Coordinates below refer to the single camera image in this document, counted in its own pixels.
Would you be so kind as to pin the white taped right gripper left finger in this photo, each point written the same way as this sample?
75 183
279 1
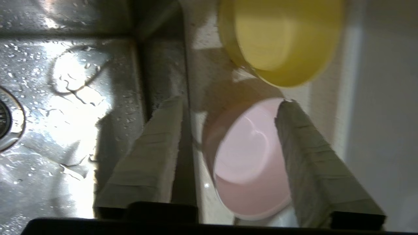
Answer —
150 163

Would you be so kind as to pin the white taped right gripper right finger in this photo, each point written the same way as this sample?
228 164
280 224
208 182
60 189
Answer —
313 169

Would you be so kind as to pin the pink bowl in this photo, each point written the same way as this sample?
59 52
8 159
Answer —
251 156

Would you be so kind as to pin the yellow bowl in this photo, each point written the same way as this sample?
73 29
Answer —
281 39

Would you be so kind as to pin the stainless steel sink basin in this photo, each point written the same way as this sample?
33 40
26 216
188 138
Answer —
65 107

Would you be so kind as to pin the round metal sink drain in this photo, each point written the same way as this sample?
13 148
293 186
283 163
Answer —
9 120

